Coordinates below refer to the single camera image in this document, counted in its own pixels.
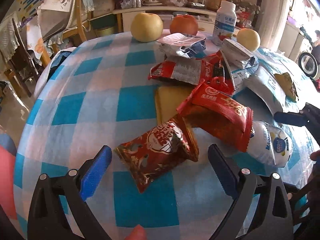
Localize white CDAY yogurt bottle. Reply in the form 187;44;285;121
247;121;293;168

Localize white blue carton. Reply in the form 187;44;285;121
220;39;259;94

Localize red white printed wrapper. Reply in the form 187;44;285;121
148;51;235;96

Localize dark red snack packet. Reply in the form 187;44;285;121
114;115;199;193

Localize grey white milk carton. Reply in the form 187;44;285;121
157;33;206;59

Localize green trash can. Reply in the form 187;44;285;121
90;14;118;37

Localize operator hand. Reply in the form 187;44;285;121
124;225;147;240

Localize yellow crumpled snack wrapper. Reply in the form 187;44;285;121
274;72;298;102

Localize white feather tissue pack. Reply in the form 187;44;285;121
244;66;299;115

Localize red Chinese snack packet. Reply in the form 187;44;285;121
176;83;254;152

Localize yellow pear right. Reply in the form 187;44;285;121
236;28;260;52

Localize yellow pear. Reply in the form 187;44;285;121
236;28;260;52
130;12;163;43

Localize white milk bottle blue label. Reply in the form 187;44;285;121
212;1;236;46

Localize yellow flat packet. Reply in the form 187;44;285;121
155;86;193;125

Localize white TV cabinet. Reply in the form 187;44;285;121
112;6;216;34

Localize blue checkered tablecloth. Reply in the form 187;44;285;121
13;31;320;240

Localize red apple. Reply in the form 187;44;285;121
169;15;199;36

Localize dark wooden chair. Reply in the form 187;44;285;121
1;15;39;97

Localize yellow pear left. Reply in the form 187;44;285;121
130;12;163;43

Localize wooden chair with cloth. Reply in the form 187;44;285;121
37;0;94;54

